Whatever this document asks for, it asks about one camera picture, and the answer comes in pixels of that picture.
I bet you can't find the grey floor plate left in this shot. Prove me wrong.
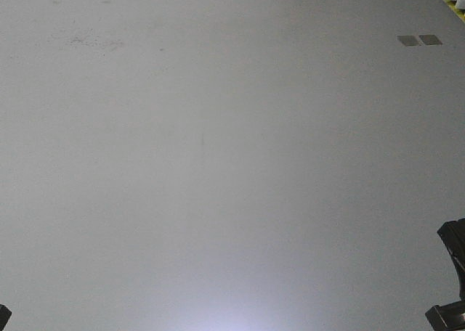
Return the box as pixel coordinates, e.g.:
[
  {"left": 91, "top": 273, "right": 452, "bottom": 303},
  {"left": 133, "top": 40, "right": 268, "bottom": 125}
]
[{"left": 397, "top": 35, "right": 421, "bottom": 46}]

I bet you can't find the grey floor plate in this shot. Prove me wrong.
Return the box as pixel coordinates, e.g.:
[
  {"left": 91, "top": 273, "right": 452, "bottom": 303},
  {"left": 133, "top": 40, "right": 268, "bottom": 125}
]
[
  {"left": 418, "top": 34, "right": 442, "bottom": 46},
  {"left": 397, "top": 35, "right": 421, "bottom": 46}
]

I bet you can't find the black robot part right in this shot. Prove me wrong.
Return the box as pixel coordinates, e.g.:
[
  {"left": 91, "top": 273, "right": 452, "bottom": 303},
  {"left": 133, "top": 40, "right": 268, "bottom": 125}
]
[{"left": 425, "top": 218, "right": 464, "bottom": 331}]

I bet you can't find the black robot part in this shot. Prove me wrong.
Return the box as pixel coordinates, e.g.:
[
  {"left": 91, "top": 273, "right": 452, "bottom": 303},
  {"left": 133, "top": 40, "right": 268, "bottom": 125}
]
[
  {"left": 425, "top": 218, "right": 464, "bottom": 331},
  {"left": 0, "top": 304, "right": 12, "bottom": 331}
]

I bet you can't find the black robot part left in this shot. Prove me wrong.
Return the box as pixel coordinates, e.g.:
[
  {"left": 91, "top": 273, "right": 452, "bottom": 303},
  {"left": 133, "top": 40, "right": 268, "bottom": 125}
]
[{"left": 0, "top": 304, "right": 12, "bottom": 331}]

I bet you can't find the grey floor plate right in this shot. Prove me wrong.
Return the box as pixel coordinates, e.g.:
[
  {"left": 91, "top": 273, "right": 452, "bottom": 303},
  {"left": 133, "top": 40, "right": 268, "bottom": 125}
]
[{"left": 418, "top": 34, "right": 442, "bottom": 46}]

